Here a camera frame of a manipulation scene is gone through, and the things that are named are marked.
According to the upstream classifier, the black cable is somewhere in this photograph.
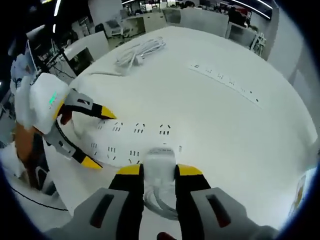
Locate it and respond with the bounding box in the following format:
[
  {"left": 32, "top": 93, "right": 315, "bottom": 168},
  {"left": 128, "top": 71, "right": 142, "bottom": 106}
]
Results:
[{"left": 9, "top": 186, "right": 70, "bottom": 212}]

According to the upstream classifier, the yellow printed card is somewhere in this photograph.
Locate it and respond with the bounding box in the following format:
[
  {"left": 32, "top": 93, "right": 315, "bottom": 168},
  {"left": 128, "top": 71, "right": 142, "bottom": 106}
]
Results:
[{"left": 288, "top": 174, "right": 308, "bottom": 217}]

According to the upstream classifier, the white desk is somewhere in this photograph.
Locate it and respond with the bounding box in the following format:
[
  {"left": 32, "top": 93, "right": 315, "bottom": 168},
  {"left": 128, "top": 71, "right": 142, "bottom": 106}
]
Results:
[{"left": 42, "top": 25, "right": 318, "bottom": 227}]

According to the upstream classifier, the white desk partition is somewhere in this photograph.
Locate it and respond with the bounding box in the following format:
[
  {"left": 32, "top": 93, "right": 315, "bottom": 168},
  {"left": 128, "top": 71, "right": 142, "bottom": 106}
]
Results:
[{"left": 63, "top": 30, "right": 110, "bottom": 77}]

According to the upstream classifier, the white charger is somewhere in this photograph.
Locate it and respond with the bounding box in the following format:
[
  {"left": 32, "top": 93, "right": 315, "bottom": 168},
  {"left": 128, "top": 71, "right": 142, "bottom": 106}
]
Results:
[{"left": 144, "top": 147, "right": 176, "bottom": 182}]

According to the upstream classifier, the white office chair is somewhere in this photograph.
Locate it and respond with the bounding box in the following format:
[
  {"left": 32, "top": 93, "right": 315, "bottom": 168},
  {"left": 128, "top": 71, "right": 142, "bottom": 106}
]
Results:
[
  {"left": 104, "top": 19, "right": 126, "bottom": 39},
  {"left": 249, "top": 31, "right": 267, "bottom": 55}
]

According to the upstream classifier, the person's white garment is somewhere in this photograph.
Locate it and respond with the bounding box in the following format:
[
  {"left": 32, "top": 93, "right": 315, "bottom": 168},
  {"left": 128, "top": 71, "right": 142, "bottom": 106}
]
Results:
[{"left": 0, "top": 53, "right": 36, "bottom": 181}]

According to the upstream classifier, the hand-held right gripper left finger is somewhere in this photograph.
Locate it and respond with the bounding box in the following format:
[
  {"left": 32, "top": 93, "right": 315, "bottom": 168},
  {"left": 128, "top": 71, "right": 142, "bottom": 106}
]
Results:
[{"left": 46, "top": 163, "right": 145, "bottom": 240}]

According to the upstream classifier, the slim long white power strip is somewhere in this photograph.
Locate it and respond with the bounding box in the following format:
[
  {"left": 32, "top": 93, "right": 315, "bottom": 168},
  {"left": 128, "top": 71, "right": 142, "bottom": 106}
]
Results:
[{"left": 188, "top": 63, "right": 264, "bottom": 110}]

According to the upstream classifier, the grey office chair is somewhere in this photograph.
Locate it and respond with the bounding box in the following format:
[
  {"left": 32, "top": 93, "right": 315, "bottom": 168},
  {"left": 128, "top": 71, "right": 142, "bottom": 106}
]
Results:
[{"left": 179, "top": 8, "right": 230, "bottom": 39}]

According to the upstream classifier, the person's left hand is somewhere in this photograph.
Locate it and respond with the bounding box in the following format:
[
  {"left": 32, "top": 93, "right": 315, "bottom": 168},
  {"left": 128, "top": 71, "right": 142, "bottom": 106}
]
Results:
[{"left": 60, "top": 110, "right": 74, "bottom": 126}]

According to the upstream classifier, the white power strip cord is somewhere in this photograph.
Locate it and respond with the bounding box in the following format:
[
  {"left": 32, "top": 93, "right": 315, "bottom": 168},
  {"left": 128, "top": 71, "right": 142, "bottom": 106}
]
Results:
[{"left": 72, "top": 36, "right": 167, "bottom": 85}]

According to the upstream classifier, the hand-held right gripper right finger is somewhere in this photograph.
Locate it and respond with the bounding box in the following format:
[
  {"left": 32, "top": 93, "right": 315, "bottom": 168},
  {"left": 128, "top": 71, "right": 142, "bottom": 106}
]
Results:
[{"left": 174, "top": 163, "right": 280, "bottom": 240}]

